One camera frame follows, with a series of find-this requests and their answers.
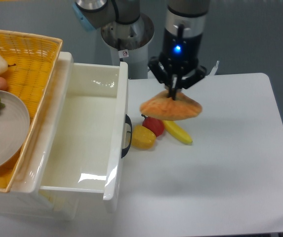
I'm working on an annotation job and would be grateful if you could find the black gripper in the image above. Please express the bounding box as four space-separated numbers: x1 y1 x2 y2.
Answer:
148 29 206 100

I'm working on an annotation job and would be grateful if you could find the orange triangle bread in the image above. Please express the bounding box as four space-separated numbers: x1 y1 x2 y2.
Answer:
139 90 202 121

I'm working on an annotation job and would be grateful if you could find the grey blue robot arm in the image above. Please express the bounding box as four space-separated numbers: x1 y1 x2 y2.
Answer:
73 0 210 99

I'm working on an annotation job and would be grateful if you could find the open upper white drawer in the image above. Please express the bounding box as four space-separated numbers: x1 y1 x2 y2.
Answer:
36 61 129 200

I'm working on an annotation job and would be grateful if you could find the yellow toy banana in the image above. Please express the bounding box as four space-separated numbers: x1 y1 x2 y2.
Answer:
162 120 193 145

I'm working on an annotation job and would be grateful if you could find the red toy bell pepper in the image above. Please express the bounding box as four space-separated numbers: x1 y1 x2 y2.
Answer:
141 114 164 137

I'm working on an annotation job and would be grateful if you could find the yellow toy bell pepper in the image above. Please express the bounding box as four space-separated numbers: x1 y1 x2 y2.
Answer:
129 124 156 150

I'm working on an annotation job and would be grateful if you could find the yellow wicker basket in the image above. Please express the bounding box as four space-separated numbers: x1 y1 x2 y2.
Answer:
0 30 63 193

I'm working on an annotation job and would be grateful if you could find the grey round plate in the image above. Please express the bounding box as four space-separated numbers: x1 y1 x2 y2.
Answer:
0 90 30 166

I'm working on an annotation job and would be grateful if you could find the white metal table bracket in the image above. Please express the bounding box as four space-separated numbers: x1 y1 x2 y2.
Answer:
209 60 219 76

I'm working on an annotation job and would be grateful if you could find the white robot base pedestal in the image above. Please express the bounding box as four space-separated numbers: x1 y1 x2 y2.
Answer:
101 13 154 79

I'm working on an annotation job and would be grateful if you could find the black drawer handle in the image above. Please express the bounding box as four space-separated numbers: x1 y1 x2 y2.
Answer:
121 114 132 158

